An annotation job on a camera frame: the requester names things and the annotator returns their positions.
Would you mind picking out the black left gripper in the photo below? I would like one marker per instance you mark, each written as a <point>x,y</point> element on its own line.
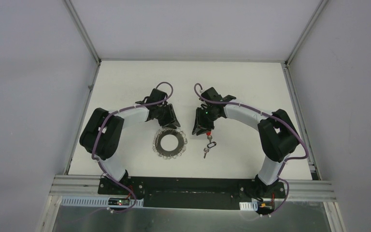
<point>167,116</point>

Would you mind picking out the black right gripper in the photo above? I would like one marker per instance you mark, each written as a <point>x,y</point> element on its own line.
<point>199,121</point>

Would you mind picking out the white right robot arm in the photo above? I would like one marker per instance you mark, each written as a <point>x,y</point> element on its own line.
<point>278,136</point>

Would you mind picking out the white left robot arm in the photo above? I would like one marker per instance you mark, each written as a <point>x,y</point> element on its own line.
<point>102,133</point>

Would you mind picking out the silver key on red tag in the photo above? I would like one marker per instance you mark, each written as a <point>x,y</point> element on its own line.
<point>209,137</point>

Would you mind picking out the black key tag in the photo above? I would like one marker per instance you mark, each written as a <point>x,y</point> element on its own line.
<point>211,145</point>

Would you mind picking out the silver key on black tag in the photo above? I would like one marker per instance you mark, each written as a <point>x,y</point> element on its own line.
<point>205,150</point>

